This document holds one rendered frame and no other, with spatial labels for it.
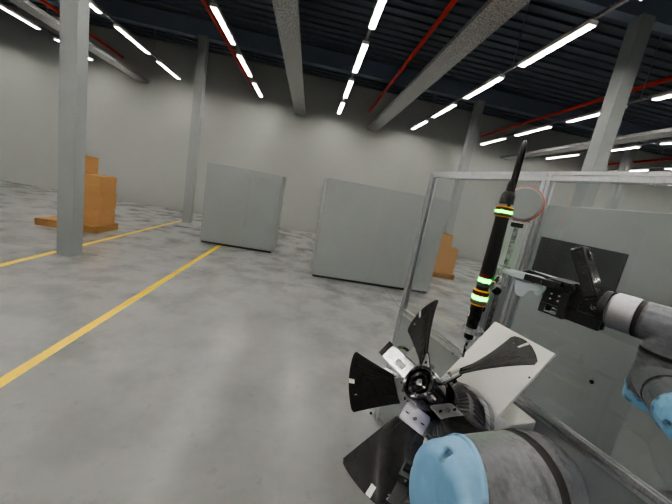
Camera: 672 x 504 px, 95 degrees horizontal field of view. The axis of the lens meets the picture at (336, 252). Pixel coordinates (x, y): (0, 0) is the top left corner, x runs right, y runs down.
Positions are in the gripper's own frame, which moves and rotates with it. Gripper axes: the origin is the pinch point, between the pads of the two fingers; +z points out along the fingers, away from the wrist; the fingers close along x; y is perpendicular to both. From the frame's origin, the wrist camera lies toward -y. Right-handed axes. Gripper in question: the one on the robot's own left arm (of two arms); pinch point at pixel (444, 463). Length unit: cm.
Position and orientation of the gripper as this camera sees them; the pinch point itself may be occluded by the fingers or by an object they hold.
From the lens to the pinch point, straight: 95.0
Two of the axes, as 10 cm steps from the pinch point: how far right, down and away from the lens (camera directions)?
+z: 5.2, -0.6, 8.5
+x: -0.9, 9.9, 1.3
